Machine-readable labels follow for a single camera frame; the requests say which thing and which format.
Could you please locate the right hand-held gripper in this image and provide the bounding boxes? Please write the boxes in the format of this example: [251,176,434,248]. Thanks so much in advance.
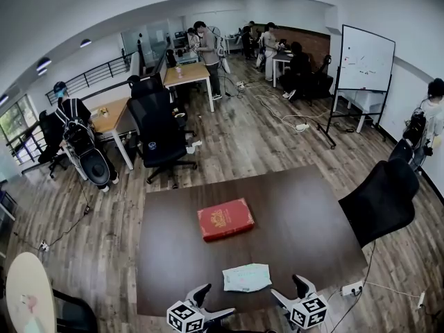
[270,274,329,330]

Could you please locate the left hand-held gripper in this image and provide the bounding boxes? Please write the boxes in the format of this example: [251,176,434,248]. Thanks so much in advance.
[166,283,237,333]

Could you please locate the white wet wipe pack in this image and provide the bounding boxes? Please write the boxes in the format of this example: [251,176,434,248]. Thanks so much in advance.
[221,263,273,293]

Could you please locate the red hardcover book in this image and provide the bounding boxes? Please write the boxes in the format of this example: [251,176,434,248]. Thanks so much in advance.
[196,197,256,243]

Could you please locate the black mesh office chair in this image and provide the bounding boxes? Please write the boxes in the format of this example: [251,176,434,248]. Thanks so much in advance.
[338,157,420,249]

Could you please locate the white paper scrap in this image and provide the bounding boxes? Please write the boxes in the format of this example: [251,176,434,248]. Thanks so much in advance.
[185,138,205,155]

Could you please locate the black office chair with headrest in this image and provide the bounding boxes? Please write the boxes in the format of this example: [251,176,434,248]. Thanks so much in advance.
[126,74,198,190]

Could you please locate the round beige table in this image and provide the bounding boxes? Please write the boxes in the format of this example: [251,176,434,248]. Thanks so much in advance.
[5,251,57,333]

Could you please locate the wooden desk with white legs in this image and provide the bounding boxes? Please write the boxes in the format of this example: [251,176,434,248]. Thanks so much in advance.
[88,97,137,171]
[162,62,216,113]

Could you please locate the black swivel office chair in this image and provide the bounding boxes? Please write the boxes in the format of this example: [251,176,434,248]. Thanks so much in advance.
[37,109,69,180]

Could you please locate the whiteboard on black stand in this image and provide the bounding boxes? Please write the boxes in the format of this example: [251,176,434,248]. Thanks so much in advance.
[317,24,397,149]

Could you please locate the window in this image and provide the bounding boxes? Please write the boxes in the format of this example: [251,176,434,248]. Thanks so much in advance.
[0,94,40,168]

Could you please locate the black metal railing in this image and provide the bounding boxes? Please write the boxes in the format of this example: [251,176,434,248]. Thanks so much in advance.
[44,50,140,107]

